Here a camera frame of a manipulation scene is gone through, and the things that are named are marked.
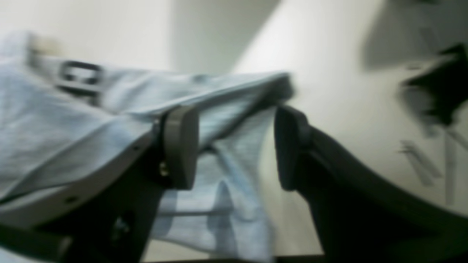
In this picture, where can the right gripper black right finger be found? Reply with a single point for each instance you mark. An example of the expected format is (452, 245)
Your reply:
(359, 216)

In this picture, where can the grey T-shirt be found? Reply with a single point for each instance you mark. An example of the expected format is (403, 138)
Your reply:
(80, 152)

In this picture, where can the right gripper grey padded left finger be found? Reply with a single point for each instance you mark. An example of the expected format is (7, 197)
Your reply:
(180, 142)

